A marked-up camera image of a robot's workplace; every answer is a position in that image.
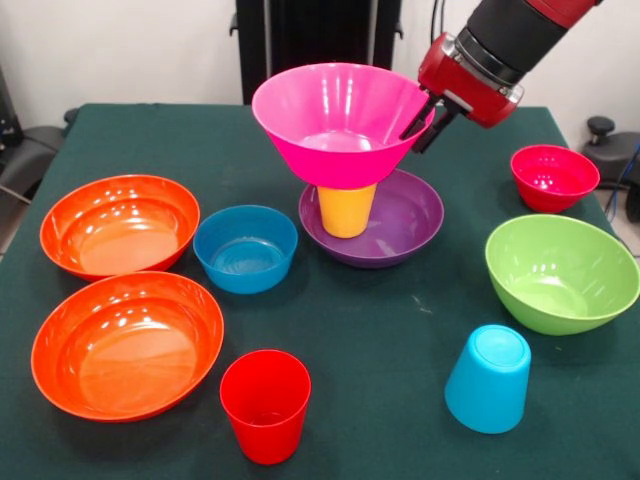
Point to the small crimson bowl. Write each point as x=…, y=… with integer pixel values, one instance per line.
x=554, y=180

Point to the large pink bowl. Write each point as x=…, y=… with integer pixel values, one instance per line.
x=330, y=105

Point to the red cup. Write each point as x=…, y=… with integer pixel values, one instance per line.
x=265, y=405

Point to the dark green tablecloth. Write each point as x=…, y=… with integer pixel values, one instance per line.
x=390, y=400

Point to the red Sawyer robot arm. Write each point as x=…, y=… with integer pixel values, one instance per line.
x=515, y=35

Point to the orange bowl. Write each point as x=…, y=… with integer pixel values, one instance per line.
x=127, y=345
x=120, y=227

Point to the purple bowl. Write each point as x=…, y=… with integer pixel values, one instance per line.
x=400, y=225

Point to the blue bowl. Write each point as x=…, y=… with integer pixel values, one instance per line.
x=245, y=248

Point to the black caster leg with knob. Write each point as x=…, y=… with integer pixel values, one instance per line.
x=30, y=150
x=612, y=150

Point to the yellow cup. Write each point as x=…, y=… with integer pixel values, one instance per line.
x=345, y=210

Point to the green bowl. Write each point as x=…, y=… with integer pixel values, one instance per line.
x=560, y=275

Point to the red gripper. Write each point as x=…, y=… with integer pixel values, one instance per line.
x=465, y=85

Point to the light blue cup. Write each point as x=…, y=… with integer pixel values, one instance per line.
x=487, y=380

